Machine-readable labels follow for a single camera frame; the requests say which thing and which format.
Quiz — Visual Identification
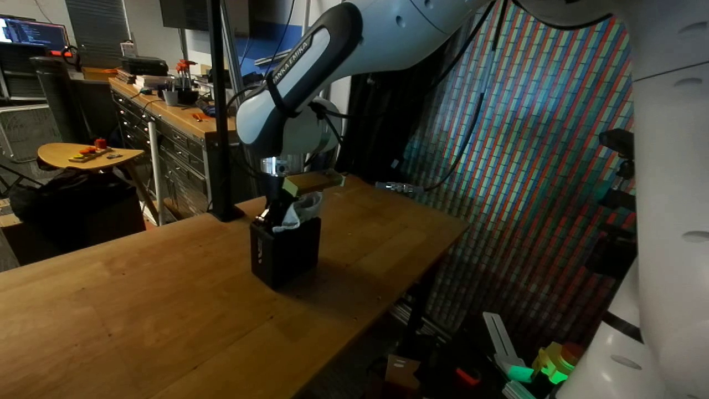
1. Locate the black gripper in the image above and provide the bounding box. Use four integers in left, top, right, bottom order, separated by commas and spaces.
257, 173, 303, 230

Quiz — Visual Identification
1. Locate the light grey cloth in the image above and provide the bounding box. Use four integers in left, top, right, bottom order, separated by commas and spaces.
272, 191, 325, 236

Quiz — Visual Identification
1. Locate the black perforated box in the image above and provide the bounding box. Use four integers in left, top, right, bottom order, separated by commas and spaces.
247, 213, 324, 292

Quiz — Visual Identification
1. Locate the black vertical stand pole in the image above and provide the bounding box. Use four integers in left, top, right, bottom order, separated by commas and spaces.
206, 0, 243, 225

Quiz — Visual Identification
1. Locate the round wooden stool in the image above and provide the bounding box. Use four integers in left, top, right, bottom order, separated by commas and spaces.
36, 137, 145, 175

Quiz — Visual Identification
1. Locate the red tool on stool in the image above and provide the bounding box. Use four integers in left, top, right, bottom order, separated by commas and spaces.
69, 137, 114, 162

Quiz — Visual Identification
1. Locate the black bag under stool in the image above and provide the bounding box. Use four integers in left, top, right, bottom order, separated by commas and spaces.
6, 170, 149, 260

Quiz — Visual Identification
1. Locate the shimmering mesh screen panel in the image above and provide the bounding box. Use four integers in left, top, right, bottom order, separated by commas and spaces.
351, 21, 638, 351

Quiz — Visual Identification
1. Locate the small red plastic piece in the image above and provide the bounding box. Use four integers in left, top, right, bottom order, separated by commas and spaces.
452, 367, 482, 391

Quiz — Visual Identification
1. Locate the white plastic strip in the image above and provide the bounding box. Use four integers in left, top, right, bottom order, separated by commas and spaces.
481, 310, 522, 372

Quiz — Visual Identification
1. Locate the green plastic block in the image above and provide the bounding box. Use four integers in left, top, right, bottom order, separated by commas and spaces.
505, 362, 535, 387

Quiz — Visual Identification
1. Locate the lit blue screen monitor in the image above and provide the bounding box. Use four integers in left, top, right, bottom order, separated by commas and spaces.
0, 15, 70, 53

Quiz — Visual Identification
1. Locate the yellow plastic block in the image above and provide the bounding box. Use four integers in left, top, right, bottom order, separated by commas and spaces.
531, 344, 576, 381

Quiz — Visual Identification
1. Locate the olive wrist camera block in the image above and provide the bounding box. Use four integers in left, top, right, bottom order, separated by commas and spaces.
282, 168, 348, 200

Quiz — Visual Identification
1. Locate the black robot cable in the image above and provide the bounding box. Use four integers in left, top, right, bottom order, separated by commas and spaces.
374, 0, 514, 196

